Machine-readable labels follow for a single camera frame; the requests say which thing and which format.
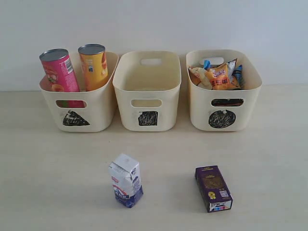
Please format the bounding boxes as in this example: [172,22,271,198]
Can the yellow chips can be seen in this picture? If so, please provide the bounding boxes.
[78,44,109,91]

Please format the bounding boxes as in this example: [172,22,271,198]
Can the white blue milk carton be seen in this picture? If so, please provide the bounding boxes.
[108,154,143,208]

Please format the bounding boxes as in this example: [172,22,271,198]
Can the cream bin with triangle mark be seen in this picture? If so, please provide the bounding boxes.
[39,51,119,132]

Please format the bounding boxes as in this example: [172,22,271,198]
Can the orange black noodle packet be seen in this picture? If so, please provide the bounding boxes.
[188,59,243,107]

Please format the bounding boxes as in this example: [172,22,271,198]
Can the blue noodle packet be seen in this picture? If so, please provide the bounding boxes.
[203,59,245,85]

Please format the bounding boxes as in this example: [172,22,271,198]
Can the pink chips can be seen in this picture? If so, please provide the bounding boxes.
[39,49,85,108]

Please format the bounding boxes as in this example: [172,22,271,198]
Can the purple drink carton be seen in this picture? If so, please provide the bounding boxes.
[194,166,233,213]

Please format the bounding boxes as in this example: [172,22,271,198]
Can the cream bin with square mark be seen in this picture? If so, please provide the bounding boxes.
[113,51,181,132]

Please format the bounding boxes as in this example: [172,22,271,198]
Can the cream bin with circle mark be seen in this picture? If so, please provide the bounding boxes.
[186,50,262,131]

